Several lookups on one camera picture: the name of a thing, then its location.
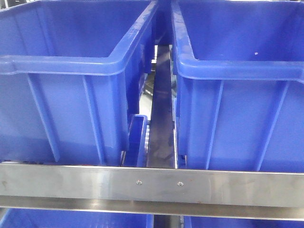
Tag steel divider rail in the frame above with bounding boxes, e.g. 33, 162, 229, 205
147, 45, 175, 168

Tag blue bin far left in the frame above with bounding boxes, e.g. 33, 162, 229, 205
0, 0, 158, 166

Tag steel shelf front rail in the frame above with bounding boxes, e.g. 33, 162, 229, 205
0, 163, 304, 221

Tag blue lower bin left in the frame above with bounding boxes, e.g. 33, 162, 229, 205
0, 209, 154, 228

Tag blue lower bin centre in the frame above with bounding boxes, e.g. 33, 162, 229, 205
184, 216, 304, 228

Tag blue plastic bin centre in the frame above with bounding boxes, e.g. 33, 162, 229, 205
171, 0, 304, 172

